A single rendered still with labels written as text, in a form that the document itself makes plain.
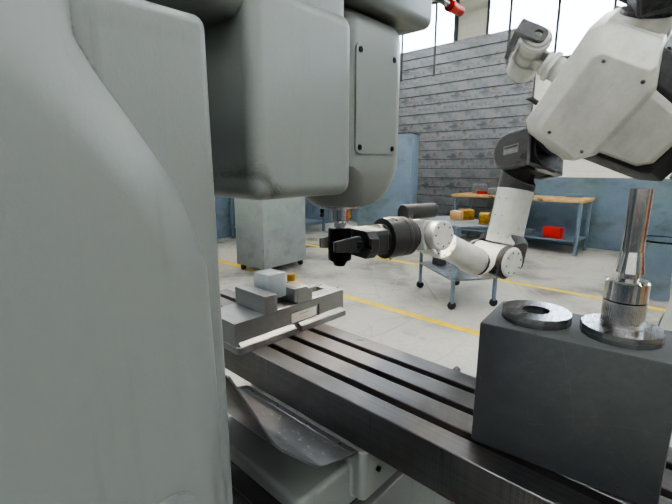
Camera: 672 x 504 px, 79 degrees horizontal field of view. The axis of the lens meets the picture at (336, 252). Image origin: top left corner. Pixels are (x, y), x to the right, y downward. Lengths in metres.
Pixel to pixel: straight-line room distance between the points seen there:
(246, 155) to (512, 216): 0.77
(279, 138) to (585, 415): 0.52
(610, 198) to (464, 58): 3.75
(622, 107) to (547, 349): 0.55
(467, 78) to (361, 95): 8.39
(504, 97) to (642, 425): 8.24
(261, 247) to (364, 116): 4.66
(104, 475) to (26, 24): 0.36
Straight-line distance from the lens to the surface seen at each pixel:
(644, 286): 0.61
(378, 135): 0.74
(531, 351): 0.61
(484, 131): 8.77
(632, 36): 0.99
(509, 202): 1.14
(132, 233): 0.39
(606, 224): 8.25
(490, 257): 1.11
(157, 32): 0.43
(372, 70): 0.74
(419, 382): 0.82
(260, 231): 5.28
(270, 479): 0.79
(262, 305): 0.96
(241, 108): 0.55
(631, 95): 0.98
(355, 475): 0.81
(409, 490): 1.03
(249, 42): 0.55
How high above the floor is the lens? 1.38
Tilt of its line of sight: 12 degrees down
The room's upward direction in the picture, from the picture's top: straight up
